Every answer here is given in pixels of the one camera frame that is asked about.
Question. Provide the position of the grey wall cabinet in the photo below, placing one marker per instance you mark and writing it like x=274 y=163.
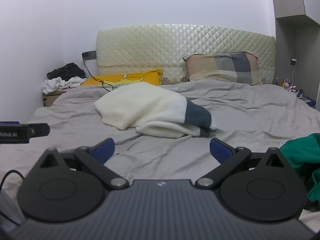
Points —
x=297 y=36

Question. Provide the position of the white clothes pile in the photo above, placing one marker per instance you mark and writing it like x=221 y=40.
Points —
x=58 y=84

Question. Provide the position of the black wall socket strip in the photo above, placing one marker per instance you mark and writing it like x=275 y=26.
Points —
x=89 y=55

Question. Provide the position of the white blue striped sweater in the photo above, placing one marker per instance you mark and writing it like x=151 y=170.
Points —
x=154 y=111

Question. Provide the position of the yellow pillow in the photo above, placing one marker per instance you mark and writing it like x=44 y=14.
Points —
x=153 y=77

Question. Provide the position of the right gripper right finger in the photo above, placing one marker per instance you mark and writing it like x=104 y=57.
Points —
x=231 y=161

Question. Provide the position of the plaid pillow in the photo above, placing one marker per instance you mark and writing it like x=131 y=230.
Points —
x=238 y=67

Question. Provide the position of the green garment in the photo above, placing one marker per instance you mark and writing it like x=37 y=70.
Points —
x=303 y=156

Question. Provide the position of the bedside clutter items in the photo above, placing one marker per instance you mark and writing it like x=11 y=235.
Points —
x=298 y=92

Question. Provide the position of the cream quilted headboard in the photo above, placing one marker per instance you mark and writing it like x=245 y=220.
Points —
x=146 y=47

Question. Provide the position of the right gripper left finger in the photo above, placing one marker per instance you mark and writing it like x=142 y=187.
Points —
x=93 y=160

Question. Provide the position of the black clothes pile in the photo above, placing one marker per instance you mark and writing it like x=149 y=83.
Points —
x=67 y=72

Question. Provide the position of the brown bedside box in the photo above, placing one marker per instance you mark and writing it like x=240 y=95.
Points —
x=48 y=99

